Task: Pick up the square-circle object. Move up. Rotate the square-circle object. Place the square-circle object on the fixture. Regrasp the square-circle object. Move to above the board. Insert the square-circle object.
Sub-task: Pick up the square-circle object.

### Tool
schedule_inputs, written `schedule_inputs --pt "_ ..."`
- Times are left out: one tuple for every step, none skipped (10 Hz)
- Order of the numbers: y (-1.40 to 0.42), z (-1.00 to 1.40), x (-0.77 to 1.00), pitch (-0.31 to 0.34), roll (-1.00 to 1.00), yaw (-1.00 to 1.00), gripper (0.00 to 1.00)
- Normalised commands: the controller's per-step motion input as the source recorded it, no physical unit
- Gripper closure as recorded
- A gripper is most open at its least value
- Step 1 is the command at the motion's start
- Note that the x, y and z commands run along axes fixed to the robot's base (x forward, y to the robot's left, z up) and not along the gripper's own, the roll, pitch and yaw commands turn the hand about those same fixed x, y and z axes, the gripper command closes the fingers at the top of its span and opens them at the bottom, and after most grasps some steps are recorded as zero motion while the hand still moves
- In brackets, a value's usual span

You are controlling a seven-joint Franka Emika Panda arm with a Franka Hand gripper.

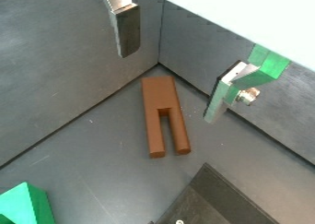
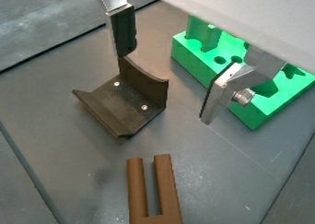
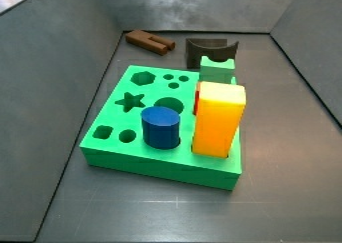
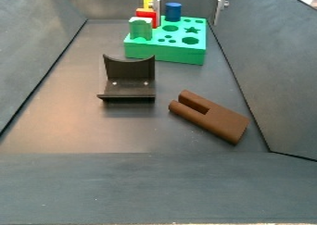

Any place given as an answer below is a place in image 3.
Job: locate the brown square-circle object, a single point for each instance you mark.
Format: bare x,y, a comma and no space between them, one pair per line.
150,42

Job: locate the dark curved fixture stand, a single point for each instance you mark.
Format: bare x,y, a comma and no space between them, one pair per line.
214,48

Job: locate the blue cylinder block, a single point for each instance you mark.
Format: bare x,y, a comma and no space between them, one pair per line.
161,123

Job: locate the red block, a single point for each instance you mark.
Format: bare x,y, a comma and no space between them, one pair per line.
196,103

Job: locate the yellow rectangular block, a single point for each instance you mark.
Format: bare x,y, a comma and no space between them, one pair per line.
220,109

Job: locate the green shape-sorter base block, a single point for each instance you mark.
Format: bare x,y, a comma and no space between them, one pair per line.
114,145

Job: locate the green notched block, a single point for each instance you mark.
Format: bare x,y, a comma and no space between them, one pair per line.
220,72

